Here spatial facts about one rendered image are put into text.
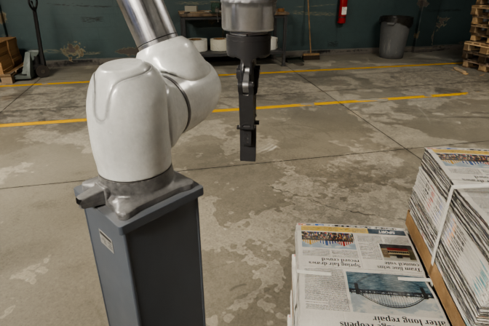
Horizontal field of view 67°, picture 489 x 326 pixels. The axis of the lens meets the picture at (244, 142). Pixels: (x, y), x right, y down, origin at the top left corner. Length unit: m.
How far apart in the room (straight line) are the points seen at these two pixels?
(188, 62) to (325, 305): 0.59
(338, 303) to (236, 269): 1.30
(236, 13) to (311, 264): 0.57
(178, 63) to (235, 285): 1.38
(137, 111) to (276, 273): 1.51
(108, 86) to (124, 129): 0.08
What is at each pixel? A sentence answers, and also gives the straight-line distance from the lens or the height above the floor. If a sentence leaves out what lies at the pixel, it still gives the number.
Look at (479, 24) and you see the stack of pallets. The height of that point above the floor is 0.72.
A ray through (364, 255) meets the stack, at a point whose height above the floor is 0.83.
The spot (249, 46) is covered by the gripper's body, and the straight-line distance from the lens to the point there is 0.61.
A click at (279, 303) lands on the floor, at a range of 1.93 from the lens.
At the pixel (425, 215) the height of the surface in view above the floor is 0.93.
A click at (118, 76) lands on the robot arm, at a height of 1.26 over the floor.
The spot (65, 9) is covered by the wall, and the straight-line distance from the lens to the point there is 7.14.
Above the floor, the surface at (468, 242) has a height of 1.01.
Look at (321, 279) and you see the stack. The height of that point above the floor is 0.83.
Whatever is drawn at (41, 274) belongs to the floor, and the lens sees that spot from 2.31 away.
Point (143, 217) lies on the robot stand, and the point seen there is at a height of 1.00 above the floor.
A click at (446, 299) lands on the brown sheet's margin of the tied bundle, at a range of 0.86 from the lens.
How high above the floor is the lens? 1.42
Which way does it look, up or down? 24 degrees down
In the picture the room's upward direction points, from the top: straight up
